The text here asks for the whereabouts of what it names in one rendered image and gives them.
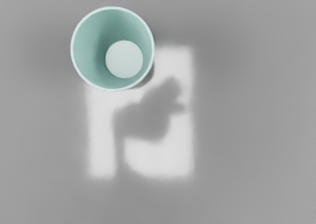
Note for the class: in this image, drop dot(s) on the pale teal cup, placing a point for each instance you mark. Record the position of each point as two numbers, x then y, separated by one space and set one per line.
86 48

